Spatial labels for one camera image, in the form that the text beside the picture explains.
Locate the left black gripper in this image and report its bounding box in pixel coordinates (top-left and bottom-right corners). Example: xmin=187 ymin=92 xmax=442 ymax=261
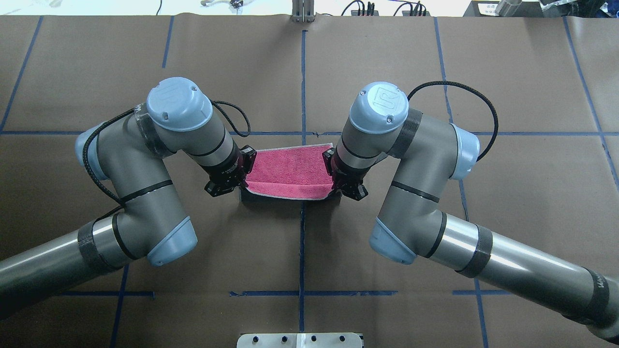
xmin=204 ymin=145 xmax=257 ymax=197

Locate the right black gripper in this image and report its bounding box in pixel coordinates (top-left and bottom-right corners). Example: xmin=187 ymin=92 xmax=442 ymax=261
xmin=322 ymin=148 xmax=368 ymax=201

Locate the pink towel with white trim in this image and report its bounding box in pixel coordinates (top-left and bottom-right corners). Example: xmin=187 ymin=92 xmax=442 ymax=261
xmin=246 ymin=143 xmax=333 ymax=200

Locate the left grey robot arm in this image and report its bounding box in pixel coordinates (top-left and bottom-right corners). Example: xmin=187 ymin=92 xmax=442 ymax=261
xmin=0 ymin=77 xmax=257 ymax=319

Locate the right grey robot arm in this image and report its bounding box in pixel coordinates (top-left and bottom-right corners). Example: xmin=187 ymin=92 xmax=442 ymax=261
xmin=323 ymin=82 xmax=619 ymax=344

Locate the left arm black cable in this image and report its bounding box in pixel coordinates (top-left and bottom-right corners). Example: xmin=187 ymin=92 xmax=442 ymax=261
xmin=83 ymin=101 xmax=251 ymax=220

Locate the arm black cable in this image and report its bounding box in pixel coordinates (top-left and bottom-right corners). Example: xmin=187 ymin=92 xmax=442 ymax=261
xmin=407 ymin=81 xmax=499 ymax=161
xmin=83 ymin=101 xmax=251 ymax=220

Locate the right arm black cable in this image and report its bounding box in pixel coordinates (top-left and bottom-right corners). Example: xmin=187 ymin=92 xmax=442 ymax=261
xmin=407 ymin=81 xmax=499 ymax=161

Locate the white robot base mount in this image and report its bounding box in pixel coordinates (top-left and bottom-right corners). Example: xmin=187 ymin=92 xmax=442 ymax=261
xmin=236 ymin=332 xmax=365 ymax=348

